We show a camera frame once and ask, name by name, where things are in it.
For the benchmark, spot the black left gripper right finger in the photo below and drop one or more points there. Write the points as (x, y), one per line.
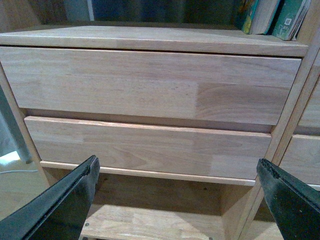
(294, 205)

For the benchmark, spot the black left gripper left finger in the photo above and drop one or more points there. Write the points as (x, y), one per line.
(58, 213)

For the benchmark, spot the left wooden shelf unit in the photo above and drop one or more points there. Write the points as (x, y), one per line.
(129, 206)

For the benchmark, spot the lower right wooden drawer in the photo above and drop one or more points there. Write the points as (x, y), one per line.
(302, 158)

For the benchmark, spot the wooden drawer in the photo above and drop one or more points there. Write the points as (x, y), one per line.
(149, 149)
(311, 114)
(302, 158)
(204, 87)

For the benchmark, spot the upper right wooden drawer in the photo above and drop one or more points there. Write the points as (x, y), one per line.
(311, 114)

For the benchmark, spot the lower left wooden drawer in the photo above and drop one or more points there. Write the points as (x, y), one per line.
(149, 149)

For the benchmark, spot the upper left wooden drawer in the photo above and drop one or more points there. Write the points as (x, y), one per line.
(204, 87)

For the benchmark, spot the teal thick book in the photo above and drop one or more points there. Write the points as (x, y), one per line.
(255, 17)

